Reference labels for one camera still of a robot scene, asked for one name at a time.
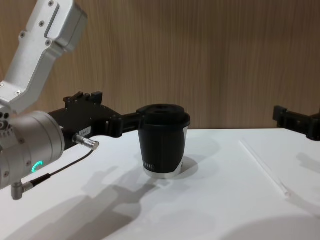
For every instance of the clear plastic straw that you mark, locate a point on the clear plastic straw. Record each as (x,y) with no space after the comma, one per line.
(265,168)

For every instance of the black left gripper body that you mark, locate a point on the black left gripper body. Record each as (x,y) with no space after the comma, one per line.
(82,120)

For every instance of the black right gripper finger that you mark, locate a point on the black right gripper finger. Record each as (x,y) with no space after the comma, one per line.
(292,120)

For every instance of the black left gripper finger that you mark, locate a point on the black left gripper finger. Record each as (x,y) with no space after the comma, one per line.
(188,120)
(130,122)

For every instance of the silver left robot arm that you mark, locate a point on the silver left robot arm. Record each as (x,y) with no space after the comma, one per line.
(30,65)

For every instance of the black paper cup white base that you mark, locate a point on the black paper cup white base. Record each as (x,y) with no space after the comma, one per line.
(160,150)

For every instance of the black plastic cup lid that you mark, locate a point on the black plastic cup lid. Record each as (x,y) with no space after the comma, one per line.
(162,113)

